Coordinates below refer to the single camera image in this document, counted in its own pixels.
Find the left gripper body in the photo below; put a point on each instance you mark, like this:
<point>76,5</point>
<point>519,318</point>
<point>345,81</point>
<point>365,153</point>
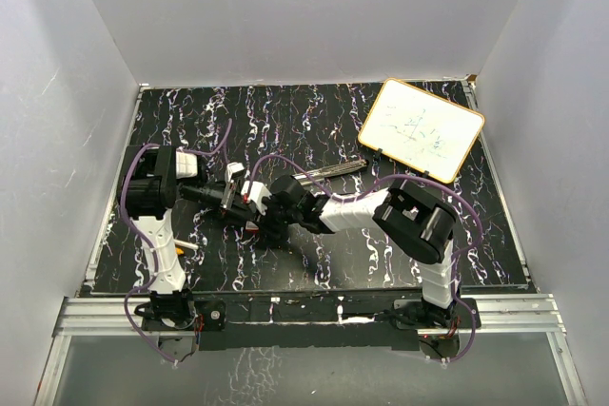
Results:
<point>204,194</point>

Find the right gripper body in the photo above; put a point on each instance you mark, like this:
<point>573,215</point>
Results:
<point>277,221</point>

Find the red staple box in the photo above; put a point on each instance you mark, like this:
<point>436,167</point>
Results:
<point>251,227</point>

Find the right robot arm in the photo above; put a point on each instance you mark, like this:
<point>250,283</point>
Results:
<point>420,224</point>

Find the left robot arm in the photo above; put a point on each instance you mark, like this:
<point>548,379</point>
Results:
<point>153,177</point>

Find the white marker pen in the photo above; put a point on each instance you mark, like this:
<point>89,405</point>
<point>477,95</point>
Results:
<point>187,245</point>

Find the yellow framed whiteboard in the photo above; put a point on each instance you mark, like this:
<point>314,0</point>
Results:
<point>421,130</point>

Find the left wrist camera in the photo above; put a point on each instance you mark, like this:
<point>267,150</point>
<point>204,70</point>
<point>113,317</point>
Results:
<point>233,175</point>

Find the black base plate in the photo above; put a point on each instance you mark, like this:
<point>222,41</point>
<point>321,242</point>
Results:
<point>303,319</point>

